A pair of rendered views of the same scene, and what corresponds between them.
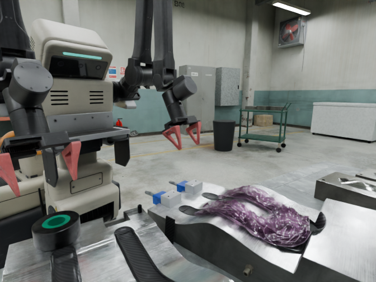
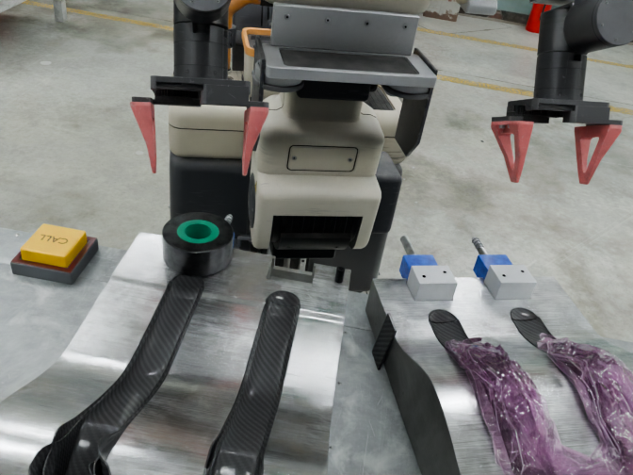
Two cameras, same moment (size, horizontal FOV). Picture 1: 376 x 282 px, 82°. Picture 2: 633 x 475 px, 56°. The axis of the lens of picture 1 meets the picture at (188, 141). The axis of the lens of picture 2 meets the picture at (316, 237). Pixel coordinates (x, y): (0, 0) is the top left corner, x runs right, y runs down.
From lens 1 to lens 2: 0.24 m
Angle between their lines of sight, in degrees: 40
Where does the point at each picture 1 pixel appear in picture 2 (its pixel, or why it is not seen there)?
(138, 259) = (270, 360)
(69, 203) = (276, 188)
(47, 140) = (212, 93)
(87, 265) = (202, 323)
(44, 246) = (169, 261)
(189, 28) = not seen: outside the picture
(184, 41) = not seen: outside the picture
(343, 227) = not seen: outside the picture
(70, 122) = (316, 26)
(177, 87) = (578, 11)
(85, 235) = (229, 274)
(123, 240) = (275, 316)
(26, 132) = (185, 70)
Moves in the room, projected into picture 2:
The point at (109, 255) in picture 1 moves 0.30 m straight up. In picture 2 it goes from (236, 329) to (257, 38)
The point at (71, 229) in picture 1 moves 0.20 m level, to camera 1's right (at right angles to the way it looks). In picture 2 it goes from (209, 256) to (350, 357)
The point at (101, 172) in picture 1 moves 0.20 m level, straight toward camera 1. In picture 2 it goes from (357, 147) to (322, 202)
